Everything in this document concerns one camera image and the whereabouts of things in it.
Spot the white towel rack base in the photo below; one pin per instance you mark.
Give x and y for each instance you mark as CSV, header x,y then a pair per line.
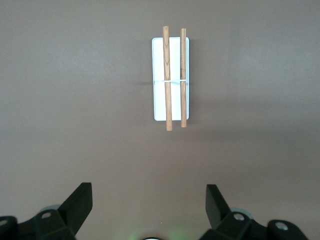
x,y
175,62

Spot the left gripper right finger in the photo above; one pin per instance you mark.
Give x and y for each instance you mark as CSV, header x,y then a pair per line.
x,y
240,227

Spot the brown table cover mat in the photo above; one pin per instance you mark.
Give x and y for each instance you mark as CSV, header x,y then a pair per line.
x,y
75,100

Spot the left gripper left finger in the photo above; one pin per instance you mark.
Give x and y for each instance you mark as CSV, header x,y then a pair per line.
x,y
55,225

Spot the wooden rack rod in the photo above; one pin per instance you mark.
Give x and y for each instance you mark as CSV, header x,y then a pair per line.
x,y
183,62
167,75

